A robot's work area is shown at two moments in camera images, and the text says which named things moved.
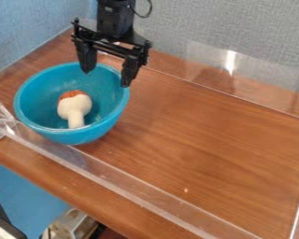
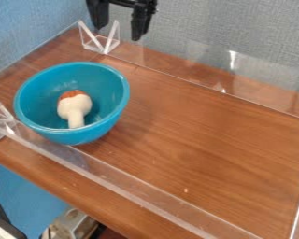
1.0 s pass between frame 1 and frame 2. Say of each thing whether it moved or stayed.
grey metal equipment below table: stayed
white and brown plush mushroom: stayed
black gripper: moved
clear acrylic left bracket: stayed
